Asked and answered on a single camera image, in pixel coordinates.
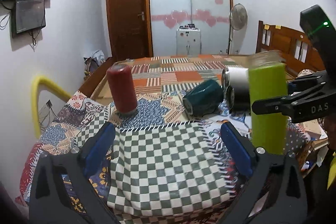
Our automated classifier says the frosted sliding wardrobe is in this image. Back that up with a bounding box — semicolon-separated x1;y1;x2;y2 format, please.
149;0;231;56

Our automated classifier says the patchwork patterned tablecloth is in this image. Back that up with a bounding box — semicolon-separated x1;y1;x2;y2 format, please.
15;90;310;224

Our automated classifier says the small black wall monitor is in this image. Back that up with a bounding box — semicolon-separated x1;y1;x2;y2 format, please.
11;0;46;37

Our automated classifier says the white standing fan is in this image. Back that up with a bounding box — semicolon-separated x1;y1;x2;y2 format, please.
227;3;248;54

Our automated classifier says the dark red cup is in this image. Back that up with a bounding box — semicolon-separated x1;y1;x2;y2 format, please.
106;63;138;115

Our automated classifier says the yellow foam tube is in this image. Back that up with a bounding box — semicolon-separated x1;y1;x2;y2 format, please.
30;74;72;139

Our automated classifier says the striped patchwork bed mat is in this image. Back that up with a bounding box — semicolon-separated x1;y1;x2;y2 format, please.
122;55;247;98

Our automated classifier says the white cylindrical cup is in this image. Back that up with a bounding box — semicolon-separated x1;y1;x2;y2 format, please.
222;66;249;89

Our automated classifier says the brown wooden door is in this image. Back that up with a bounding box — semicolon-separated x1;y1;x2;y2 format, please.
106;0;149;61

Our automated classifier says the dark teal cup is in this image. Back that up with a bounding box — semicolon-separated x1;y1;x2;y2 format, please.
182;79;224;117

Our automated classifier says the black thermos bottle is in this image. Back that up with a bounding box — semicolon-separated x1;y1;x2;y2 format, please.
226;86;251;112

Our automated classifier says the lime green bottle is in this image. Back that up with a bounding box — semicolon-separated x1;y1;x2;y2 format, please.
248;63;288;155

